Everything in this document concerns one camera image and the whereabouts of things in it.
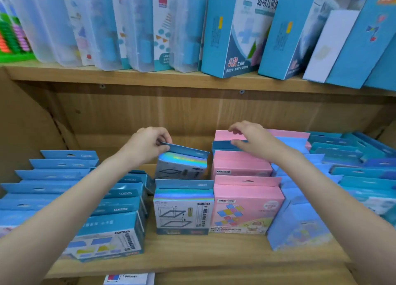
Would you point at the person's right hand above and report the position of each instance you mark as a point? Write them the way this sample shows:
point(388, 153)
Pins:
point(263, 142)

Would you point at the person's left hand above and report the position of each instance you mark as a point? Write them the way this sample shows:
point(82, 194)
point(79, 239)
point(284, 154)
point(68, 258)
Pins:
point(144, 147)

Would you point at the person's right thumb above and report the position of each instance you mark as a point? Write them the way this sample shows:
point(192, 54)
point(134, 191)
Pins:
point(239, 143)

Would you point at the person's left fingers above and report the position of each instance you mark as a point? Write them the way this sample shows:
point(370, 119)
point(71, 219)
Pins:
point(164, 138)

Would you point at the pink puzzle box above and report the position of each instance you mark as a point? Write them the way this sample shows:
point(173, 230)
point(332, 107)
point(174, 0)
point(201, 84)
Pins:
point(290, 134)
point(222, 135)
point(238, 164)
point(244, 207)

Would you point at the holographic blue shelf box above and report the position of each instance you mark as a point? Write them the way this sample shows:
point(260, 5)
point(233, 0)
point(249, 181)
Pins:
point(182, 210)
point(182, 167)

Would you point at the person's right forearm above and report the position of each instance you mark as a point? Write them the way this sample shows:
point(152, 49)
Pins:
point(334, 207)

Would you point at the person's left forearm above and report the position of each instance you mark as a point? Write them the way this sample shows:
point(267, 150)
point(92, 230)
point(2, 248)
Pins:
point(62, 219)

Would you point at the small blue hanging box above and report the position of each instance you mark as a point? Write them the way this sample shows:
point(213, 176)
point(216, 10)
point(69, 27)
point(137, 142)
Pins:
point(222, 146)

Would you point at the wooden shelf unit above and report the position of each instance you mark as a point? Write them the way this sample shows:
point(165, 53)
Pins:
point(185, 108)

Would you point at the row of light blue boxes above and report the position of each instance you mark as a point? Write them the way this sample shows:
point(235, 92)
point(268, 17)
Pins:
point(297, 223)

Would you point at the row of blue printed boxes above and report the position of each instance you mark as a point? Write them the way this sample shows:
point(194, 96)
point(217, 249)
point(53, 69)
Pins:
point(68, 155)
point(123, 232)

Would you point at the clear plastic case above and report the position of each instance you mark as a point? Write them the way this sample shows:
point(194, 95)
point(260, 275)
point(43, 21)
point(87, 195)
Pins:
point(188, 31)
point(102, 31)
point(66, 31)
point(27, 22)
point(142, 31)

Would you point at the blue white geometry box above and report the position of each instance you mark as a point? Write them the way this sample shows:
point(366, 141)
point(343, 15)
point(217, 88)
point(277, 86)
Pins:
point(287, 31)
point(216, 31)

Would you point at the white cardboard box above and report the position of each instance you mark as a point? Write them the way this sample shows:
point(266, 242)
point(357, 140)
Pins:
point(328, 46)

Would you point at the plain blue box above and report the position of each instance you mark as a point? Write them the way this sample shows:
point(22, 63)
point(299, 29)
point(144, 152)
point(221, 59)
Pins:
point(385, 74)

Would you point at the large blue pinwheel box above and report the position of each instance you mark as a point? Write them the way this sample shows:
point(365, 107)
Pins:
point(365, 31)

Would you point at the green bead abacus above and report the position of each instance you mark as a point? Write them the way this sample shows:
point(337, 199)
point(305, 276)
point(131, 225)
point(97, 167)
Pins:
point(12, 37)

